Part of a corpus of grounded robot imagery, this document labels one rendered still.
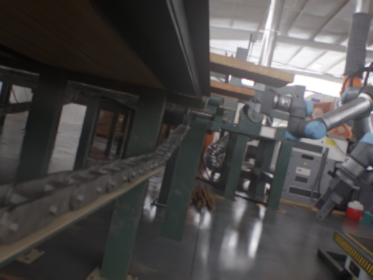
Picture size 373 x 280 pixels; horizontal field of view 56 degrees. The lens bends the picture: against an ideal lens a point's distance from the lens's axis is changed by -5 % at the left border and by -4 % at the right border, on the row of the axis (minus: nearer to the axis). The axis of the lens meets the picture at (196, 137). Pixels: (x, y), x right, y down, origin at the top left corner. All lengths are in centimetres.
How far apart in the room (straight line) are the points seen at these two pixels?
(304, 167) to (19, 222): 522
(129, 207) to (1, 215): 116
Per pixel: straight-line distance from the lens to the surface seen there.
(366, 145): 131
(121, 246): 147
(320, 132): 154
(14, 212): 28
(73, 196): 39
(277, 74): 111
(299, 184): 543
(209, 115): 182
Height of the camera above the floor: 63
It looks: level
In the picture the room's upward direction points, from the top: 13 degrees clockwise
